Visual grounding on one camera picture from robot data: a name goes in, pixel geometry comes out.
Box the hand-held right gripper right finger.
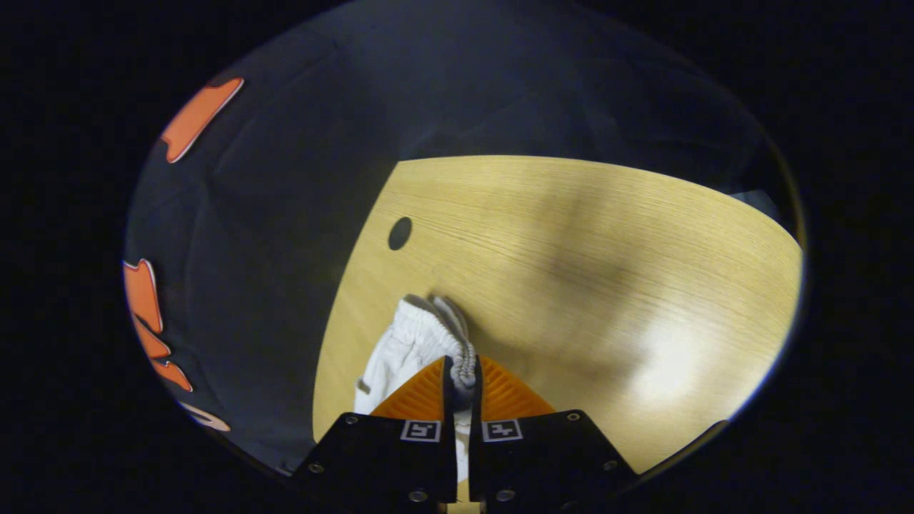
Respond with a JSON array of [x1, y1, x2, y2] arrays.
[[468, 356, 640, 510]]

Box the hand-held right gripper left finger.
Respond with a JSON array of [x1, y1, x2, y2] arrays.
[[291, 355, 459, 508]]

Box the black backdrop cloth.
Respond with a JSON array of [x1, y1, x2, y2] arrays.
[[123, 4, 797, 478]]

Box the white jeans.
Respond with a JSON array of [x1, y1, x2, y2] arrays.
[[354, 293, 478, 486]]

